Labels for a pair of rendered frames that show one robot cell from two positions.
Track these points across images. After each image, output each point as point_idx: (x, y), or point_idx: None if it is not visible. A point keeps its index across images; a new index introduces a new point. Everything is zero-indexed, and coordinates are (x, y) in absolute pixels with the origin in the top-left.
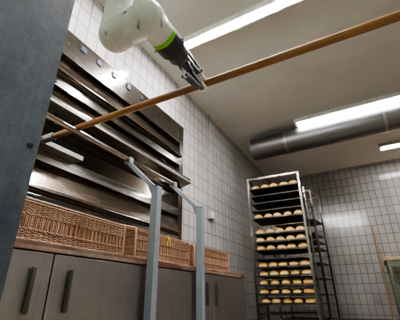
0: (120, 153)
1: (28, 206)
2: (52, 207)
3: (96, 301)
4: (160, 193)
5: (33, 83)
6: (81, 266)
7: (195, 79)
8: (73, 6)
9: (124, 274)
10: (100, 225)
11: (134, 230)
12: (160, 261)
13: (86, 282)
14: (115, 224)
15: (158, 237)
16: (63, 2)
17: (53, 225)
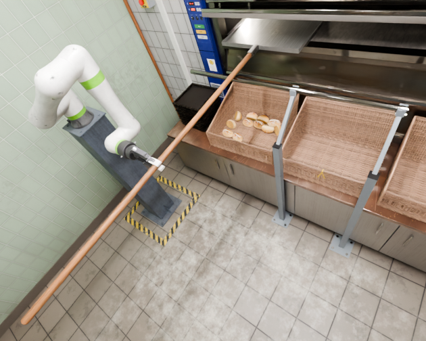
0: (276, 88)
1: (209, 136)
2: (219, 137)
3: (248, 177)
4: (277, 153)
5: (122, 179)
6: (235, 164)
7: (148, 166)
8: (109, 164)
9: (263, 176)
10: (250, 148)
11: None
12: (296, 183)
13: (240, 170)
14: (261, 149)
15: (278, 175)
16: (108, 165)
17: (223, 143)
